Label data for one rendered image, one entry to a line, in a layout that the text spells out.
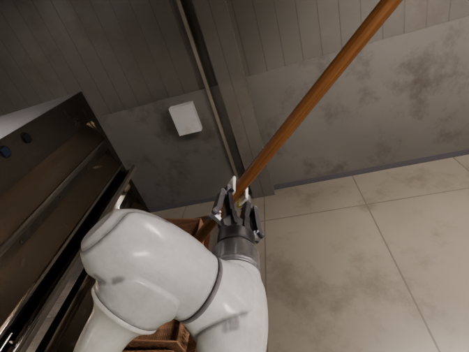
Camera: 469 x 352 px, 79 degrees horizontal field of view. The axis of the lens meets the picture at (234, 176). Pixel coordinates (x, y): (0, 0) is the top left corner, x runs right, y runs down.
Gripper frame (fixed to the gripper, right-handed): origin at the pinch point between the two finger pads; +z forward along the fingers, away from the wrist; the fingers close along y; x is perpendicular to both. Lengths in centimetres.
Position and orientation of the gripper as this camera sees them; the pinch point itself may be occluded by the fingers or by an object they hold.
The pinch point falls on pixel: (237, 191)
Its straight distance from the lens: 71.5
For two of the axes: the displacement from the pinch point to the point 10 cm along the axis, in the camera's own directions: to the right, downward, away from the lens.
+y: 8.4, 4.7, 2.7
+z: 0.3, -5.3, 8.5
